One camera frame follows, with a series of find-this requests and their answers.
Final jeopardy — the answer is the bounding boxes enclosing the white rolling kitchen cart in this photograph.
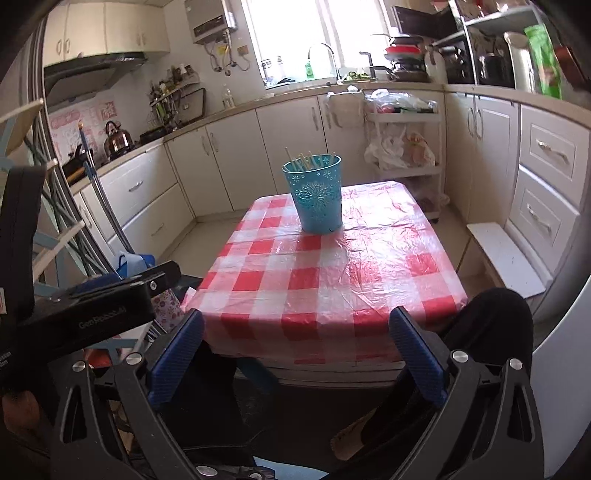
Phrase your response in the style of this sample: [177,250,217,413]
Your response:
[365,88,449,223]

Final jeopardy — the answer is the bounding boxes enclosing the white step stool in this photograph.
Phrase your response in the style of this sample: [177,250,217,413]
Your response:
[467,223,546,299]

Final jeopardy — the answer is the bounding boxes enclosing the steel kettle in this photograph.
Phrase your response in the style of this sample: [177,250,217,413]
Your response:
[103,120,134,160]

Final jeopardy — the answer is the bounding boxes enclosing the red white checkered tablecloth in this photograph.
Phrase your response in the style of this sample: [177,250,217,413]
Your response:
[185,181,467,365]

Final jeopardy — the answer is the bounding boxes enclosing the range hood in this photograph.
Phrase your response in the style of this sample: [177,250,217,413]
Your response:
[44,52,147,107]

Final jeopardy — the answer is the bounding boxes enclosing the clear plastic bottle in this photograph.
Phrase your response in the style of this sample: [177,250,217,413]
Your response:
[221,85,235,110]

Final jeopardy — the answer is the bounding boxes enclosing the chopstick in holder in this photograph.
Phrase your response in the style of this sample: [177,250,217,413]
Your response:
[284,147,297,172]

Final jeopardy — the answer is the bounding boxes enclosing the teal perforated utensil holder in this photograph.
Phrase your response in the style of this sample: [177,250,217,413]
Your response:
[283,153,342,235]

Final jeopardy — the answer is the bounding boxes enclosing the green dish soap bottle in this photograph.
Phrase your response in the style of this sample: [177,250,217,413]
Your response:
[305,59,315,80]

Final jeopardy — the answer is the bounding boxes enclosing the chrome sink faucet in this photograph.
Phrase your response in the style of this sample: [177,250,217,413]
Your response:
[321,42,342,83]

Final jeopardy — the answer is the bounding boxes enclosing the black rice cooker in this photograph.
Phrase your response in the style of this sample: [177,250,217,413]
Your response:
[478,53,507,87]

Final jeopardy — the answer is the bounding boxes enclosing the green snack bag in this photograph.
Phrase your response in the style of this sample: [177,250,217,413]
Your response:
[524,24,562,99]

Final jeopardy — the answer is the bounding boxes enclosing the stacked pots and pans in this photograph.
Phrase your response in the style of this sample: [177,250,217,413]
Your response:
[384,35,429,83]

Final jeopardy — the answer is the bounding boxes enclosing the white thermos pot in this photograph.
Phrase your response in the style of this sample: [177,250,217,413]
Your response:
[503,31,536,93]

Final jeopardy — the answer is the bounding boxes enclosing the black microwave oven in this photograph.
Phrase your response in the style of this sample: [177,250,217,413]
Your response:
[393,6,458,39]

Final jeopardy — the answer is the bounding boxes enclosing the mop handle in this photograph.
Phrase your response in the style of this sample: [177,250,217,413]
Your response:
[77,121,134,254]

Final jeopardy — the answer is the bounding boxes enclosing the wall spice rack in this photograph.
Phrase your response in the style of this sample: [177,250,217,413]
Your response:
[148,64,200,130]

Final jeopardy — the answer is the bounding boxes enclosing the wall gas water heater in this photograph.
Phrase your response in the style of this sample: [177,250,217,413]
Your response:
[184,0,238,45]

